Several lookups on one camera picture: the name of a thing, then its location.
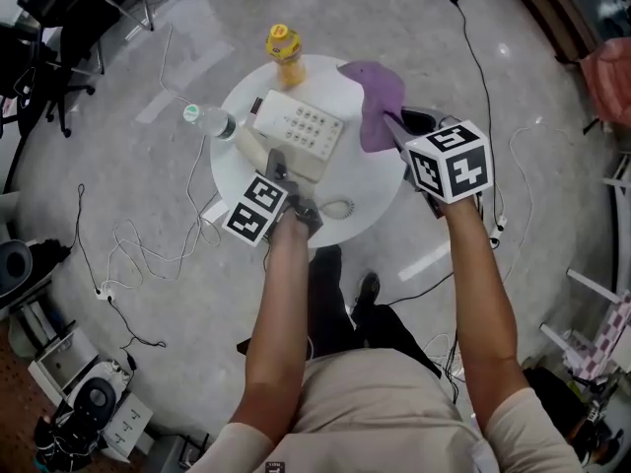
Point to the pink checkered cloth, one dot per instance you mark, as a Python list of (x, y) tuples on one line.
[(613, 328)]

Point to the person's left forearm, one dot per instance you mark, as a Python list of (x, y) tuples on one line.
[(278, 323)]

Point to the black office chair on wheels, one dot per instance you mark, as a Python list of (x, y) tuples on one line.
[(74, 47)]

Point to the white plastic drawer unit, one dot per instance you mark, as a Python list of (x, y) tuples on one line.
[(128, 426)]

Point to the person's beige shirt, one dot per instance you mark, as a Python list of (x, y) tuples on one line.
[(374, 412)]

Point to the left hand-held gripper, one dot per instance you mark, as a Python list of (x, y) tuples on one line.
[(251, 212)]

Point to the white telephone base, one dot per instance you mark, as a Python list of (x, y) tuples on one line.
[(283, 116)]

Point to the clear water bottle green cap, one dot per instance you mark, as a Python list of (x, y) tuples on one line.
[(217, 122)]

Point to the person's black trousers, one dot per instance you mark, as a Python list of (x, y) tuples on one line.
[(328, 303)]

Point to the person's black shoe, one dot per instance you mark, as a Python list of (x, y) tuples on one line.
[(370, 286)]

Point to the yellow juice bottle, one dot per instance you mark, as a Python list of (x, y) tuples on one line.
[(291, 69)]

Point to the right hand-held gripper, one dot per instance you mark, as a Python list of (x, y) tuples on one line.
[(453, 165)]

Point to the grey round bin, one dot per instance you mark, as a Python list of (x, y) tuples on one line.
[(15, 264)]

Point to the pink armchair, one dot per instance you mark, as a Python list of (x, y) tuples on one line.
[(609, 82)]

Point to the person's right forearm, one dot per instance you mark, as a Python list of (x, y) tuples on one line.
[(480, 313)]

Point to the white metal rack frame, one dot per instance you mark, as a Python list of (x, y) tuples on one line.
[(591, 284)]

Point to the white power strip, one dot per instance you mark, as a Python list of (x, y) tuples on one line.
[(499, 229), (105, 294)]

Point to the purple cloth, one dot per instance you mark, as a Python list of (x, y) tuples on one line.
[(379, 91)]

